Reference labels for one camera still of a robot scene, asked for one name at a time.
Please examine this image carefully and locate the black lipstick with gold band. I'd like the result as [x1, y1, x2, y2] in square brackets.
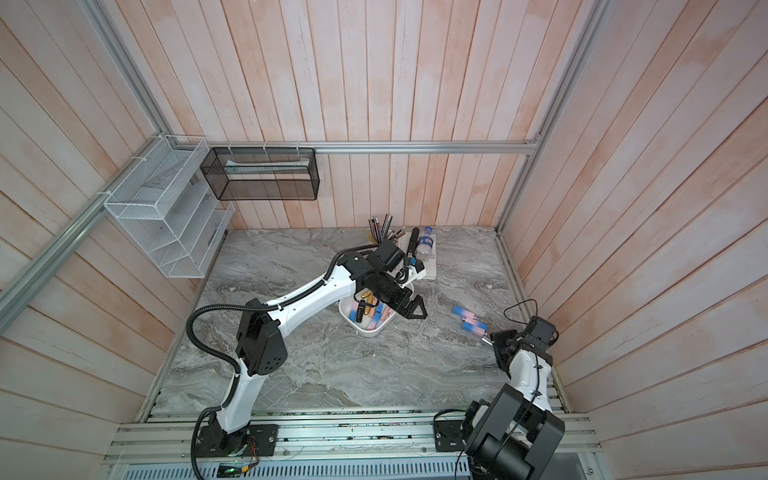
[355, 302, 366, 323]

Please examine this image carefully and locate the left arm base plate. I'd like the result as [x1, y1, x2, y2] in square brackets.
[192, 421, 279, 458]

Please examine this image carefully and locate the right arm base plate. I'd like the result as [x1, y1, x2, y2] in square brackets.
[433, 417, 466, 453]

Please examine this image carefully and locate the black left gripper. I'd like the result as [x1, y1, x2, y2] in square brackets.
[372, 270, 429, 319]

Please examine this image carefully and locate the clear Pepsi plastic bottle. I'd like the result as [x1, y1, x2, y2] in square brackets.
[415, 227, 435, 262]

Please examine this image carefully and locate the white wire wall shelf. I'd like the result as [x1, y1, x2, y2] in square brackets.
[104, 135, 234, 279]

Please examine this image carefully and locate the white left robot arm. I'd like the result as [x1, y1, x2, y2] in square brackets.
[215, 241, 427, 434]

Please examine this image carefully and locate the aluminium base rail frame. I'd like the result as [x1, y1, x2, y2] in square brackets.
[95, 407, 601, 480]

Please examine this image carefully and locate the black mesh wall basket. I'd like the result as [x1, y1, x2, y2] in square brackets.
[201, 147, 320, 201]

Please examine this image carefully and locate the bundle of coloured pens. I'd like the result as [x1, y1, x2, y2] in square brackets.
[367, 213, 405, 244]

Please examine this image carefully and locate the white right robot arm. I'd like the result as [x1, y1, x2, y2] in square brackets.
[462, 316, 565, 479]

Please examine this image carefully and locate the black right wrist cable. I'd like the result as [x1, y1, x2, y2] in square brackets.
[502, 298, 539, 325]

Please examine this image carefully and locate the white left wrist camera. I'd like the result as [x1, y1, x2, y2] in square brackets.
[396, 263, 427, 285]

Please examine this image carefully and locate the black corrugated cable conduit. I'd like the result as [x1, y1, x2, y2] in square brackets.
[185, 242, 379, 385]

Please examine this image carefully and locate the black stapler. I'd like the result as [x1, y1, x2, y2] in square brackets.
[406, 227, 420, 265]

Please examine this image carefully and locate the pink blue lipstick silver cap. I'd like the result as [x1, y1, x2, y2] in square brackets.
[368, 303, 385, 330]

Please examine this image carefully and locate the white plastic storage box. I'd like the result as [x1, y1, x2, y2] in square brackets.
[338, 289, 398, 337]

